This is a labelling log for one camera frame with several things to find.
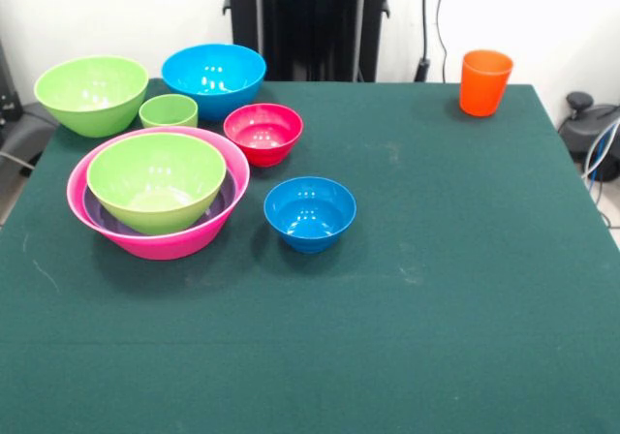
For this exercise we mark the red small bowl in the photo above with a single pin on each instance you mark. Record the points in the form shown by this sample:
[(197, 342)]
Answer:
[(263, 133)]

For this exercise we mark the orange cup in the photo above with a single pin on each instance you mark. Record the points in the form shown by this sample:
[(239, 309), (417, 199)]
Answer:
[(484, 85)]

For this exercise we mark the dark green table cloth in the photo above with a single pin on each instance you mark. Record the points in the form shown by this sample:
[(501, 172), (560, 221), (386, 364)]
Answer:
[(310, 332)]

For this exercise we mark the black stand base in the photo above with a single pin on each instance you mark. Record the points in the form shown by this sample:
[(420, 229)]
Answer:
[(588, 129), (24, 129)]

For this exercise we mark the lime green large bowl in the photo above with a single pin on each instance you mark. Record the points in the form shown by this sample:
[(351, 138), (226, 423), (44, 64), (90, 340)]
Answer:
[(155, 182), (92, 95)]

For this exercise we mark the pink large bowl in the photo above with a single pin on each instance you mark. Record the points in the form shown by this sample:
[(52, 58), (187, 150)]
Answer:
[(164, 249)]

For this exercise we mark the lime green small cup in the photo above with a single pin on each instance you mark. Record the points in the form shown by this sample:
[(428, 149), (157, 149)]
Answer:
[(168, 110)]

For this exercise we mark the purple shallow bowl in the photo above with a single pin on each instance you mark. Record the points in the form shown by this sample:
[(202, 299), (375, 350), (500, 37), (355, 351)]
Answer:
[(224, 201)]

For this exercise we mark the blue large bowl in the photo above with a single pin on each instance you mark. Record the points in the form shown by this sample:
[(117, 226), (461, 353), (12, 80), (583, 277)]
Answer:
[(213, 80)]

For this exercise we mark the dark blue small bowl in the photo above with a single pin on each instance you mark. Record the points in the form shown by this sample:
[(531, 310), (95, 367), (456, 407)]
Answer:
[(309, 216)]

